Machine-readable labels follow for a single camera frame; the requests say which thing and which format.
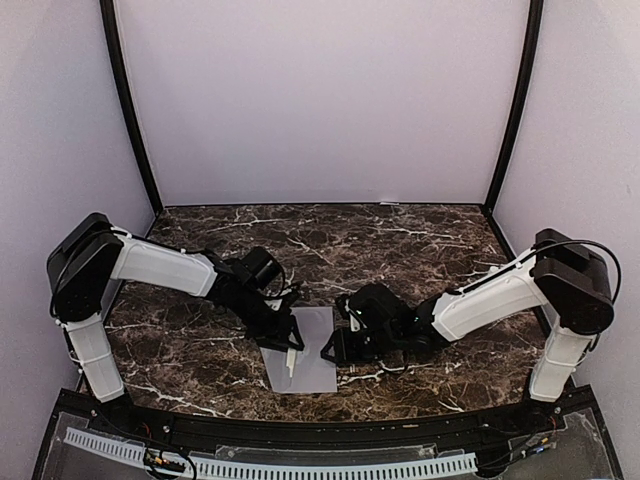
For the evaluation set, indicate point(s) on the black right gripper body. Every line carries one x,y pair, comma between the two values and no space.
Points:
381,341

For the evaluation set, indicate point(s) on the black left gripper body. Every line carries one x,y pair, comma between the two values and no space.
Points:
260,322

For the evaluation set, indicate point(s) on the grey paper envelope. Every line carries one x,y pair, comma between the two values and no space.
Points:
312,374

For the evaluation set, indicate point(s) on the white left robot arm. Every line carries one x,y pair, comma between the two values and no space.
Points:
89,270

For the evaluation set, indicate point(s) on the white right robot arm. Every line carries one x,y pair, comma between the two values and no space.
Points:
567,275

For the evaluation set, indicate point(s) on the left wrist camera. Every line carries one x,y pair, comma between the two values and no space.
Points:
287,298

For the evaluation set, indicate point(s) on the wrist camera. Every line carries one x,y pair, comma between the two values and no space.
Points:
342,305
287,298

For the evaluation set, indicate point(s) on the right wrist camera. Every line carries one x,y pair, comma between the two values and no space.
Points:
342,305

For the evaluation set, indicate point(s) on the white slotted cable duct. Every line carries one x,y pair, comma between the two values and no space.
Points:
233,462

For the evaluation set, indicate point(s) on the black front rail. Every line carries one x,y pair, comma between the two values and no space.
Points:
483,428

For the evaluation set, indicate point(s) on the black left frame post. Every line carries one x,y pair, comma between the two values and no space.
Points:
123,90

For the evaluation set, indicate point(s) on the black frame corner post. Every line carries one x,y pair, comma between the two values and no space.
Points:
525,70

